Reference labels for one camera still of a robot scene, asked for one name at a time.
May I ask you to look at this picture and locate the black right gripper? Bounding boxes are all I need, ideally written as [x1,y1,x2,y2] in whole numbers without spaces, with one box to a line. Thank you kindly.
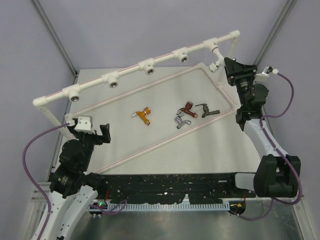
[224,57,258,109]

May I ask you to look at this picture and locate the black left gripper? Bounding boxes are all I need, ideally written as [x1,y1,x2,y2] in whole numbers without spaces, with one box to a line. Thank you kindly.
[69,122,111,169]

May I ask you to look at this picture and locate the white chrome knob faucet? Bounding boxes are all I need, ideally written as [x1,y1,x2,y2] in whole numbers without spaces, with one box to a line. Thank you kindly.
[208,47,225,73]

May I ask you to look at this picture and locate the white pipe frame rack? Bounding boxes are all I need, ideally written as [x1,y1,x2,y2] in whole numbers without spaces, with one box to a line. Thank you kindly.
[32,30,245,174]

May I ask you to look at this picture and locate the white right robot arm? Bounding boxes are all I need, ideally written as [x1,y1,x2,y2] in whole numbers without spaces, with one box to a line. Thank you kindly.
[224,57,302,199]

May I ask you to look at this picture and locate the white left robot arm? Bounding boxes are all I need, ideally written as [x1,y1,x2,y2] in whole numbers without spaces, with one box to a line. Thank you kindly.
[32,124,111,240]

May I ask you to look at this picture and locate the dark grey lever faucet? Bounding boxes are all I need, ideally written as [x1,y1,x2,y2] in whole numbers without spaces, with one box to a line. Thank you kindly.
[195,103,221,118]

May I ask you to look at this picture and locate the orange faucet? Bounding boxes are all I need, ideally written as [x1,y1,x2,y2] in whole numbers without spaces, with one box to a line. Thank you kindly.
[131,107,151,126]

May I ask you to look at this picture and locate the red brown faucet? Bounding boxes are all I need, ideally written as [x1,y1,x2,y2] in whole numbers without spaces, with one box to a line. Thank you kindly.
[176,101,198,118]

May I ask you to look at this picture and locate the chrome silver faucet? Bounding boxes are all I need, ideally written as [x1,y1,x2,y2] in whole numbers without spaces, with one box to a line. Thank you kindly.
[174,116,192,129]

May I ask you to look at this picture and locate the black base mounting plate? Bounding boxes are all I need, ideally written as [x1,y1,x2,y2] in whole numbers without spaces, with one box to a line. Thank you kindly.
[97,173,256,205]

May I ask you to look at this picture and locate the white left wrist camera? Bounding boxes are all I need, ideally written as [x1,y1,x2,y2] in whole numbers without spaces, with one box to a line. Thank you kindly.
[66,116,95,134]

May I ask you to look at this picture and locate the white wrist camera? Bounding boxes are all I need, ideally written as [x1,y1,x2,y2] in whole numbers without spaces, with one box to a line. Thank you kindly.
[66,116,95,134]
[254,66,279,83]

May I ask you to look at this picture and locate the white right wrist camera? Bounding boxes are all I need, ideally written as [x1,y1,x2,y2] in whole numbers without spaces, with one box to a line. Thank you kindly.
[254,66,279,83]

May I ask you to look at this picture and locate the white slotted cable duct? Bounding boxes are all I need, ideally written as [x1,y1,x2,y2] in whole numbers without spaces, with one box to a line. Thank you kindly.
[88,201,231,213]

